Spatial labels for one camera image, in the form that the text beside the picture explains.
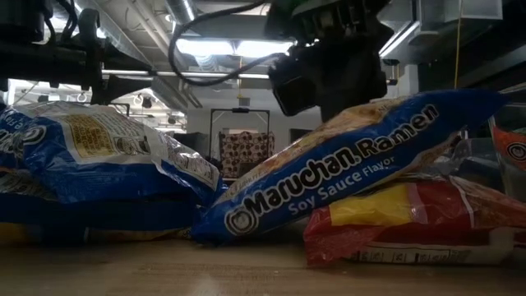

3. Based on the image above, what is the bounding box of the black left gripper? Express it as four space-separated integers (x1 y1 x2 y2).
0 7 152 104

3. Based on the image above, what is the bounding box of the blue soy sauce ramen packet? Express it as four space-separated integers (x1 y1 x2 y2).
191 88 510 244

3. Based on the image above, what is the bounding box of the blue Maruchan ramen packet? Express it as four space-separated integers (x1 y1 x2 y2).
0 192 203 244
0 100 228 206
402 137 506 194

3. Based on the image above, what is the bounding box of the red Maruchan ramen packet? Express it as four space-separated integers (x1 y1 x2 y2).
302 176 526 243
303 228 519 267

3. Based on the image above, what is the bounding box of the white ceiling pipe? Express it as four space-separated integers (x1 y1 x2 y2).
101 69 270 80

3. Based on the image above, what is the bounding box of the black monitor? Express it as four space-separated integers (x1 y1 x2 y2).
289 127 322 145

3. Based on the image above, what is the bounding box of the bright ceiling light panel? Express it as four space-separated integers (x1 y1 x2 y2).
176 39 295 58

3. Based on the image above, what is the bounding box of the clear plastic container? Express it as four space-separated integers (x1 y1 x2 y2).
487 81 526 202

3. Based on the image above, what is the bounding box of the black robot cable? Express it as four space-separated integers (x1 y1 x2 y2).
167 0 288 87

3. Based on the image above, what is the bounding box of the silver round ceiling duct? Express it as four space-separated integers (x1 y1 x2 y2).
164 0 199 26

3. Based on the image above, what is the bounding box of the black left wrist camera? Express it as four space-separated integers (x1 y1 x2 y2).
0 0 54 42

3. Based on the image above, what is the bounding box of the black metal cart frame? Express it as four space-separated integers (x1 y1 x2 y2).
209 107 272 182

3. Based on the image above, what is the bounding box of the yellow hanging cable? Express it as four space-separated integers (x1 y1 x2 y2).
453 0 464 90

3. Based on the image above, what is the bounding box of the grey rectangular ceiling duct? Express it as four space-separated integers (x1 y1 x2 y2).
417 0 504 24

